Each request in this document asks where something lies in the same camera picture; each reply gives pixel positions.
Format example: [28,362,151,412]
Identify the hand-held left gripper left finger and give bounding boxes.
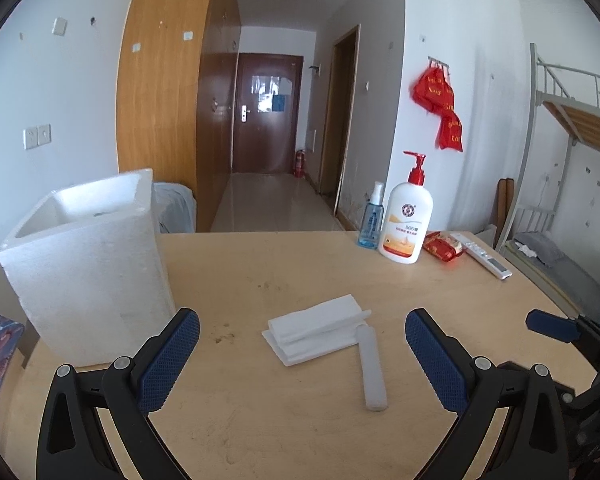
[36,307,201,480]

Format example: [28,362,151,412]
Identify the red wipes packet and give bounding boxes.
[422,231,466,264]

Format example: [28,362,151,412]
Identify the blue spray bottle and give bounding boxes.
[356,181,385,249]

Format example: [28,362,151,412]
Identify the folded wooden board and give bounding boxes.
[495,177,516,252]

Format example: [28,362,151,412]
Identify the translucent white tube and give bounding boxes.
[356,324,390,413]

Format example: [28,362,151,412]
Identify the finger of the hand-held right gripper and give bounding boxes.
[525,309,600,362]
[497,360,577,403]

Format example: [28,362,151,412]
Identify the white foam box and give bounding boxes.
[0,168,177,368]

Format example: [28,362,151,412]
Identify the wooden wardrobe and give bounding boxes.
[116,0,242,234]

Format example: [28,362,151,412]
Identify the white remote control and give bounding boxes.
[449,232,514,281]

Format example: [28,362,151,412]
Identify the dark brown door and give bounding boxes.
[231,53,304,176]

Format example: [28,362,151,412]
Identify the white lotion pump bottle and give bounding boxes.
[378,151,435,265]

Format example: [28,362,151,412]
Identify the wooden door frame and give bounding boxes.
[318,24,361,212]

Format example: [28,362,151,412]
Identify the white tissue stack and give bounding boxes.
[261,294,373,367]

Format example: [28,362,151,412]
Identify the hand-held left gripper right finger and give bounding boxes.
[405,308,571,480]

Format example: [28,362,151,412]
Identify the red hanging cloth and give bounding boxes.
[412,66,465,153]

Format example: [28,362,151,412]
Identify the grey metal bunk bed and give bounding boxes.
[497,42,600,322]

